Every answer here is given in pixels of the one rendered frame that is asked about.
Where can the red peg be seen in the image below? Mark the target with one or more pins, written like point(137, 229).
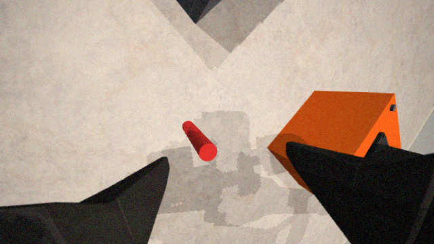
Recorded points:
point(203, 146)

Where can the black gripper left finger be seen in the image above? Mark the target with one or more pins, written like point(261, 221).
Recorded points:
point(124, 213)

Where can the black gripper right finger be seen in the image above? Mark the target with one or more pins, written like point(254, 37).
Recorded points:
point(371, 201)

